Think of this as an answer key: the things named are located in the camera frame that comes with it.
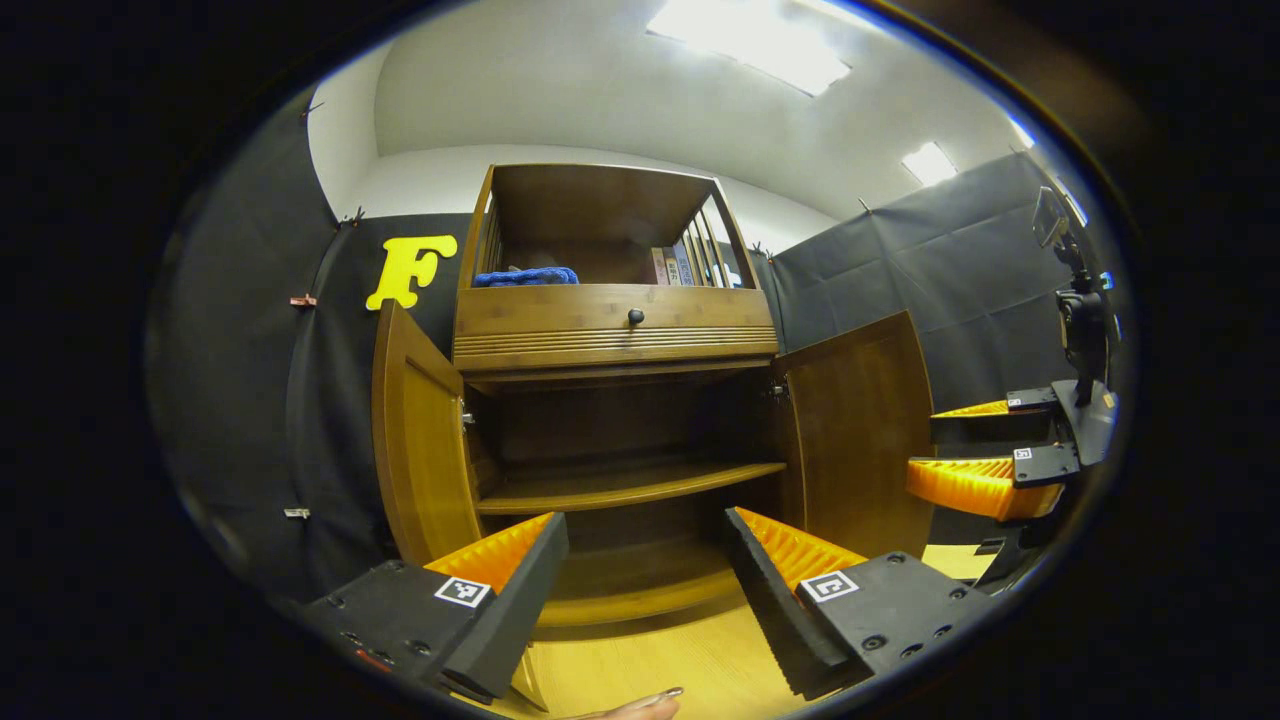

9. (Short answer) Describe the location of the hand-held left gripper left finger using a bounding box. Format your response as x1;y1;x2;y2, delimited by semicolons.
300;512;571;704

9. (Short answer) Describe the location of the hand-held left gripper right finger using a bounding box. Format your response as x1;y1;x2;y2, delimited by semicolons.
722;507;996;701

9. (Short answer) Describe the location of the wooden cabinet door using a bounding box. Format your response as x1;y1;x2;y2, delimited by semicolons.
768;310;937;561
372;300;484;566

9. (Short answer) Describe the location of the wooden double-door shoe cabinet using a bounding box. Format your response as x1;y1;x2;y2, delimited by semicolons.
372;163;937;629

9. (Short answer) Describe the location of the wooden inner cabinet shelf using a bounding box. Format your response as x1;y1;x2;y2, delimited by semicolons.
475;460;788;516

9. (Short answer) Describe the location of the black stand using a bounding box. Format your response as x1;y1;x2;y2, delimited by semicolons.
972;522;1061;593

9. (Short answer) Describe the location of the small ceiling light panel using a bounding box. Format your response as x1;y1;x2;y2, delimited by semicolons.
900;140;958;188

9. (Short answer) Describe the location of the wooden drawer with black knob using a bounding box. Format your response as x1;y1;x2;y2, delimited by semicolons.
452;285;779;373

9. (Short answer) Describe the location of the blue folded cloth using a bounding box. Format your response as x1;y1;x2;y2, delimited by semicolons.
473;266;580;288

